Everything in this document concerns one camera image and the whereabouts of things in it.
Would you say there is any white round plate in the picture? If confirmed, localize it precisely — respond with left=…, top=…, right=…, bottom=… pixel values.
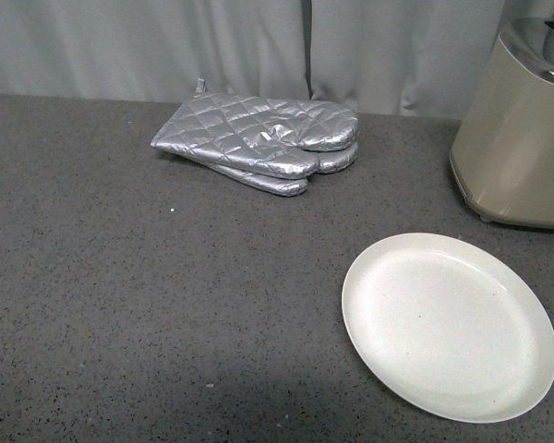
left=342, top=233, right=554, bottom=424

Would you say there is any beige metal toaster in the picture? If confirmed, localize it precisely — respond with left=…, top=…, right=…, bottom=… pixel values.
left=450, top=18, right=554, bottom=229

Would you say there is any upper silver oven mitt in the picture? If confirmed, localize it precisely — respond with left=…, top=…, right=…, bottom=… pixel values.
left=151, top=80, right=359, bottom=180

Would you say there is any left grey curtain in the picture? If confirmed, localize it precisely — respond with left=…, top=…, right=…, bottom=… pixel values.
left=0, top=1, right=312, bottom=102

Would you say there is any lower silver oven mitt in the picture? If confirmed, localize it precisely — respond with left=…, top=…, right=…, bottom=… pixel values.
left=205, top=142, right=359, bottom=197

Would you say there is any silver oven mitt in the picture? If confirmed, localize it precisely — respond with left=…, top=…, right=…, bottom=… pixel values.
left=205, top=142, right=359, bottom=197
left=151, top=80, right=359, bottom=180

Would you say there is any right grey curtain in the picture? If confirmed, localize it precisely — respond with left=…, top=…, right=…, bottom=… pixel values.
left=309, top=1, right=554, bottom=119

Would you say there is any grey curtain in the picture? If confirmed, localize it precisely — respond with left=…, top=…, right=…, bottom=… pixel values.
left=0, top=1, right=312, bottom=102
left=309, top=1, right=554, bottom=119

